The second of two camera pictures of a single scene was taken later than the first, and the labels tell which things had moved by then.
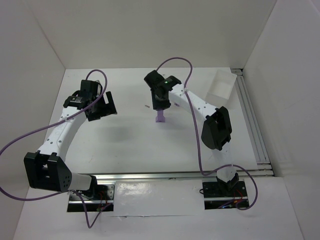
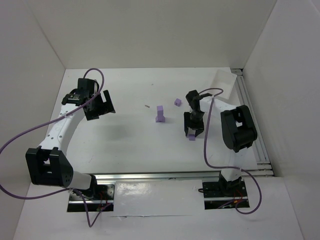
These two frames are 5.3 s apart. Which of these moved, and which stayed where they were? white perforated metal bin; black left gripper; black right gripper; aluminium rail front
Moved: black right gripper
Stayed: white perforated metal bin; black left gripper; aluminium rail front
